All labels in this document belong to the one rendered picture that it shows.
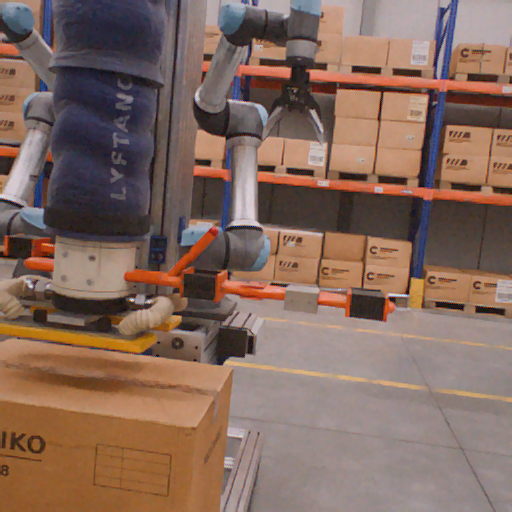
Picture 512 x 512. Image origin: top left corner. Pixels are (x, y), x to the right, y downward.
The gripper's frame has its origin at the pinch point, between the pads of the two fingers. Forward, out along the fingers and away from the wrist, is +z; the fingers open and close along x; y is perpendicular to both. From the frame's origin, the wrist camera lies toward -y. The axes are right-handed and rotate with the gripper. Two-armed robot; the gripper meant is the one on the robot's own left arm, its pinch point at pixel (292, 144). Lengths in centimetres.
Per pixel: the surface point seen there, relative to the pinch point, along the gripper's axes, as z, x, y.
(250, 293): 33.9, -3.5, 32.3
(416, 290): 129, 142, -664
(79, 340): 45, -36, 43
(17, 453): 68, -44, 48
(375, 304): 33, 22, 33
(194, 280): 32.3, -15.3, 33.8
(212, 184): 16, -174, -808
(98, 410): 57, -29, 47
